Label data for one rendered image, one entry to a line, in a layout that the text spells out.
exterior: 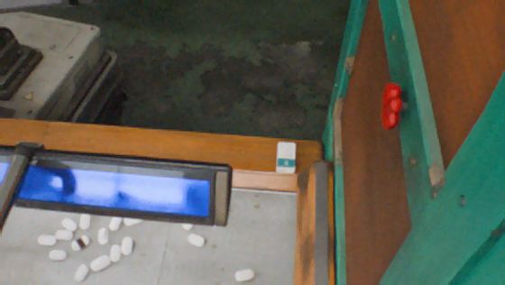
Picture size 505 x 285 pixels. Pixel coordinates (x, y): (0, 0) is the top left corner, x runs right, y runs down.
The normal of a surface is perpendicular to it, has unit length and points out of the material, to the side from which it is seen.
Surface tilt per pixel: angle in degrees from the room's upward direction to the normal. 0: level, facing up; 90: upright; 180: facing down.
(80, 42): 0
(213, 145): 0
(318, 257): 0
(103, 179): 58
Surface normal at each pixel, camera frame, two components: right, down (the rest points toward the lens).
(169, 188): -0.04, 0.33
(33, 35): 0.04, -0.62
